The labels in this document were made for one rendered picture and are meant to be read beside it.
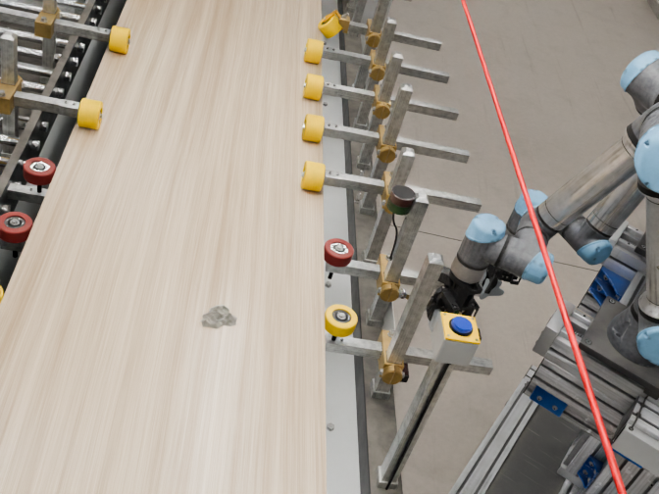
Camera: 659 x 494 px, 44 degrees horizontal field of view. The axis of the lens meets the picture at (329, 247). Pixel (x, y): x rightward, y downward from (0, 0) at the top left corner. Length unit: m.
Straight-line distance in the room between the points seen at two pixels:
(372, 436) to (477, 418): 1.17
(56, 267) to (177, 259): 0.28
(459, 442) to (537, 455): 0.32
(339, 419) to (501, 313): 1.60
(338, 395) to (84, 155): 0.93
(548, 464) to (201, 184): 1.45
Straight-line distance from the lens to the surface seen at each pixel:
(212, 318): 1.88
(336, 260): 2.13
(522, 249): 1.79
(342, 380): 2.22
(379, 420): 2.06
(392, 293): 2.15
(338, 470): 2.04
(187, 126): 2.48
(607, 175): 1.79
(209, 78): 2.73
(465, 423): 3.11
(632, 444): 2.02
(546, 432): 2.94
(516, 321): 3.60
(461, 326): 1.57
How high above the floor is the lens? 2.26
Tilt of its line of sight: 39 degrees down
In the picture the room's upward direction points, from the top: 17 degrees clockwise
